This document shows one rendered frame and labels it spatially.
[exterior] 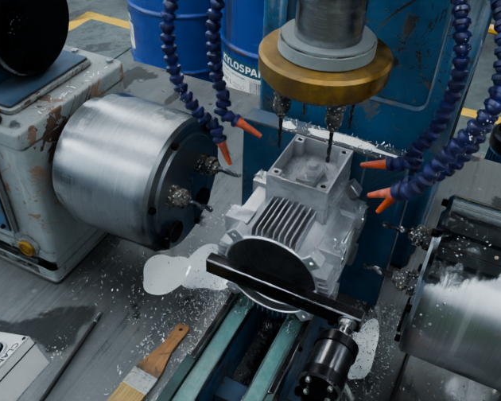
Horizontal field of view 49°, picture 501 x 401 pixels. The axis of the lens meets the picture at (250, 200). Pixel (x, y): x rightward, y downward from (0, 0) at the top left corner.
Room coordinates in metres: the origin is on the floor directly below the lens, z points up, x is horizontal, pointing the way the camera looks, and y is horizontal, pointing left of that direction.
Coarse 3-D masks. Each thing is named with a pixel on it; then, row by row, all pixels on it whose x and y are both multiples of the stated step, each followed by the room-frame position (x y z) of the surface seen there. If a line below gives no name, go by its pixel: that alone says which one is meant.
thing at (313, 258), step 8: (352, 184) 0.71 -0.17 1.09; (352, 192) 0.70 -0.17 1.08; (360, 192) 0.70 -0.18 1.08; (232, 224) 0.61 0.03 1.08; (240, 224) 0.60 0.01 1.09; (232, 232) 0.59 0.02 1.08; (240, 232) 0.59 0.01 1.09; (312, 248) 0.56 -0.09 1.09; (304, 256) 0.55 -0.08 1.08; (312, 256) 0.54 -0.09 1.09; (320, 256) 0.55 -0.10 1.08; (312, 264) 0.54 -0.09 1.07; (320, 264) 0.54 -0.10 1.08; (232, 288) 0.59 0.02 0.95; (304, 312) 0.54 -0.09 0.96; (304, 320) 0.54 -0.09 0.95
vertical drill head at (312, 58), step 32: (320, 0) 0.65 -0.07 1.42; (352, 0) 0.65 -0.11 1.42; (288, 32) 0.69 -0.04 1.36; (320, 32) 0.65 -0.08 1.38; (352, 32) 0.65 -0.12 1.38; (288, 64) 0.64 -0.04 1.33; (320, 64) 0.63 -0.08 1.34; (352, 64) 0.63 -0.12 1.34; (384, 64) 0.65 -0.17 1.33; (288, 96) 0.62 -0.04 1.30; (320, 96) 0.60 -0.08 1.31; (352, 96) 0.61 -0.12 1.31
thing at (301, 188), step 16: (304, 144) 0.75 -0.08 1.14; (320, 144) 0.75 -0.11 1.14; (288, 160) 0.73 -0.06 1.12; (304, 160) 0.73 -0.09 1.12; (320, 160) 0.74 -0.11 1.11; (336, 160) 0.73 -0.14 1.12; (272, 176) 0.65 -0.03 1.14; (288, 176) 0.69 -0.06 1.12; (304, 176) 0.68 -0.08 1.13; (320, 176) 0.69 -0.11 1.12; (336, 176) 0.66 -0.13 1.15; (272, 192) 0.65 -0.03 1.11; (288, 192) 0.64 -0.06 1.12; (304, 192) 0.63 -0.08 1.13; (320, 192) 0.62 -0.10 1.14; (336, 192) 0.66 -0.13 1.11; (320, 208) 0.62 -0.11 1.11
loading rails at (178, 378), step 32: (224, 320) 0.55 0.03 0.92; (256, 320) 0.60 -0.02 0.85; (288, 320) 0.56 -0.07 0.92; (320, 320) 0.62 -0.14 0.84; (192, 352) 0.48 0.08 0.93; (224, 352) 0.49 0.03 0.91; (288, 352) 0.49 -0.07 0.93; (192, 384) 0.43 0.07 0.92; (224, 384) 0.48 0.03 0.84; (256, 384) 0.44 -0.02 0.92; (288, 384) 0.48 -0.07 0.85
